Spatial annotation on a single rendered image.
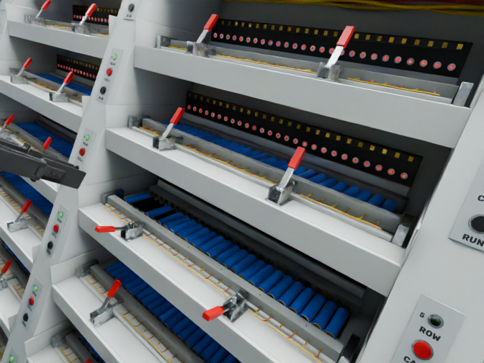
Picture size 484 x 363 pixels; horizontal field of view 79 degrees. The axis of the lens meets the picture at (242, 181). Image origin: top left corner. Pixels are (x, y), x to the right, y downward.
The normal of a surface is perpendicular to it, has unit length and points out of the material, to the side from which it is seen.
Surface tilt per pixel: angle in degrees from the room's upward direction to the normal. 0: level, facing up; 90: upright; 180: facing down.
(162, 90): 90
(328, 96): 110
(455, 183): 90
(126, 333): 20
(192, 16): 90
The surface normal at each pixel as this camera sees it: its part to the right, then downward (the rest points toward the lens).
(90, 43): -0.59, 0.20
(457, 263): -0.50, -0.12
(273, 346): 0.17, -0.92
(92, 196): 0.79, 0.35
